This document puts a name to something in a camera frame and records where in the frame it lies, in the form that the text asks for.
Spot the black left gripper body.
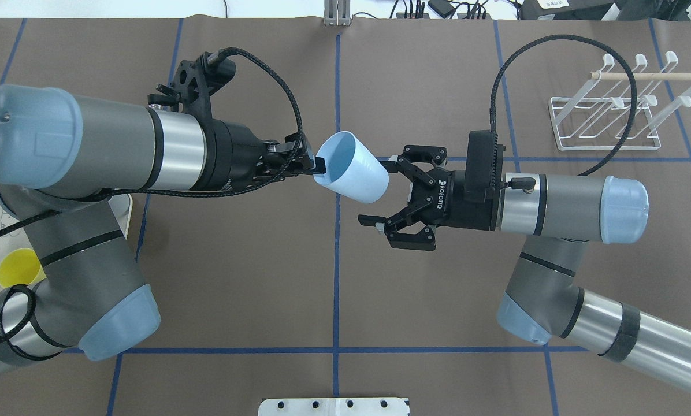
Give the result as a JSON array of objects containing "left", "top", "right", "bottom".
[{"left": 206, "top": 120, "right": 267, "bottom": 191}]

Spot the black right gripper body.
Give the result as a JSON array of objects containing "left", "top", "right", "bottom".
[{"left": 423, "top": 168, "right": 499, "bottom": 231}]

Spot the light blue plastic cup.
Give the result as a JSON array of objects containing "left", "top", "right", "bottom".
[{"left": 313, "top": 131, "right": 389, "bottom": 205}]

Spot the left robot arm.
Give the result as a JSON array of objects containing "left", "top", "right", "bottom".
[{"left": 0, "top": 84, "right": 325, "bottom": 374}]

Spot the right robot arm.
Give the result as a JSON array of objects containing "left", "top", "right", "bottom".
[{"left": 358, "top": 144, "right": 691, "bottom": 393}]

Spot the yellow plastic cup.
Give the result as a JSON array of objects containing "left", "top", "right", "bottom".
[{"left": 0, "top": 248, "right": 46, "bottom": 288}]

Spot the cream bunny serving tray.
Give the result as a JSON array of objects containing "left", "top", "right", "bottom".
[{"left": 0, "top": 188, "right": 146, "bottom": 330}]

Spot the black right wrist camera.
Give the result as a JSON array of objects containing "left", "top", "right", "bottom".
[{"left": 464, "top": 130, "right": 504, "bottom": 203}]

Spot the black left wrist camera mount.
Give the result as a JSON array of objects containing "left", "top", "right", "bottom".
[{"left": 147, "top": 52, "right": 236, "bottom": 124}]

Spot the aluminium frame post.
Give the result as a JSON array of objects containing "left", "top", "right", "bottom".
[{"left": 324, "top": 0, "right": 352, "bottom": 27}]

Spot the white wire cup rack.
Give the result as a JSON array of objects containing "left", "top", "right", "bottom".
[{"left": 547, "top": 51, "right": 691, "bottom": 152}]

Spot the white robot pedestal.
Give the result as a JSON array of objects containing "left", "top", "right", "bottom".
[{"left": 258, "top": 397, "right": 411, "bottom": 415}]

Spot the braided black right cable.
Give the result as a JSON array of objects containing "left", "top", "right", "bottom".
[{"left": 489, "top": 35, "right": 638, "bottom": 177}]

